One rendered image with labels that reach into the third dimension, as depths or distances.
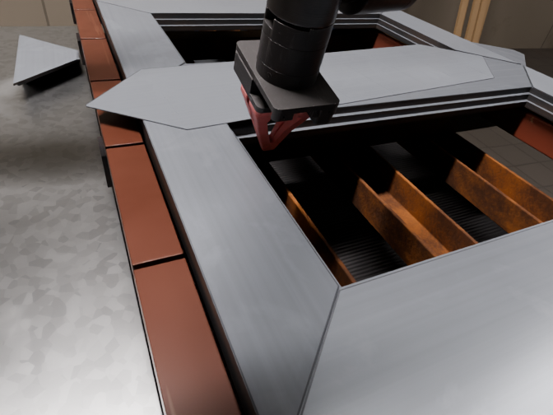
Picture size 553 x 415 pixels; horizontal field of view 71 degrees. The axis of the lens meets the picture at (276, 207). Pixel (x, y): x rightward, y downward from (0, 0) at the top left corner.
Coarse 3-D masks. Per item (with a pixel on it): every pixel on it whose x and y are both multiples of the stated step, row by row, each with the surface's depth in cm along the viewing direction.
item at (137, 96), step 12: (144, 72) 53; (120, 84) 50; (132, 84) 50; (144, 84) 50; (120, 96) 47; (132, 96) 47; (144, 96) 48; (156, 96) 48; (120, 108) 45; (132, 108) 45; (144, 108) 46; (156, 108) 46; (168, 108) 46; (156, 120) 44; (168, 120) 44; (180, 120) 44
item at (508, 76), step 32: (384, 32) 95; (416, 32) 88; (512, 64) 76; (416, 96) 58; (448, 96) 60; (480, 96) 63; (512, 96) 66; (544, 96) 66; (320, 128) 51; (352, 128) 54; (192, 256) 30; (224, 352) 26
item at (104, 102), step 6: (102, 96) 47; (108, 96) 47; (90, 102) 45; (96, 102) 45; (102, 102) 45; (108, 102) 46; (96, 108) 44; (102, 108) 44; (108, 108) 45; (114, 108) 45
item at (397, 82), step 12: (348, 60) 67; (360, 60) 68; (372, 60) 68; (360, 72) 63; (372, 72) 64; (384, 72) 64; (396, 72) 65; (384, 84) 60; (396, 84) 61; (408, 84) 61; (420, 84) 62
